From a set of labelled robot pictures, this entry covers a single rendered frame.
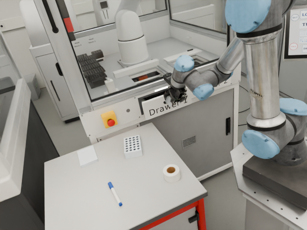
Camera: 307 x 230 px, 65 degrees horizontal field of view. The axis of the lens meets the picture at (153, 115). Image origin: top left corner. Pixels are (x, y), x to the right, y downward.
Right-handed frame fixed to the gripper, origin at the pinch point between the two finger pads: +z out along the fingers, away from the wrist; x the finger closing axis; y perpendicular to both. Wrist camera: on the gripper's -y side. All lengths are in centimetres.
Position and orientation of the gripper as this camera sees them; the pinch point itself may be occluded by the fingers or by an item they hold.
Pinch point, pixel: (170, 99)
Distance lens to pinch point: 127.9
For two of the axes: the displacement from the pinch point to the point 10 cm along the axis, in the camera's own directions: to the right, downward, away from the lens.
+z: -0.8, 4.3, 9.0
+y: 4.1, 8.4, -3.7
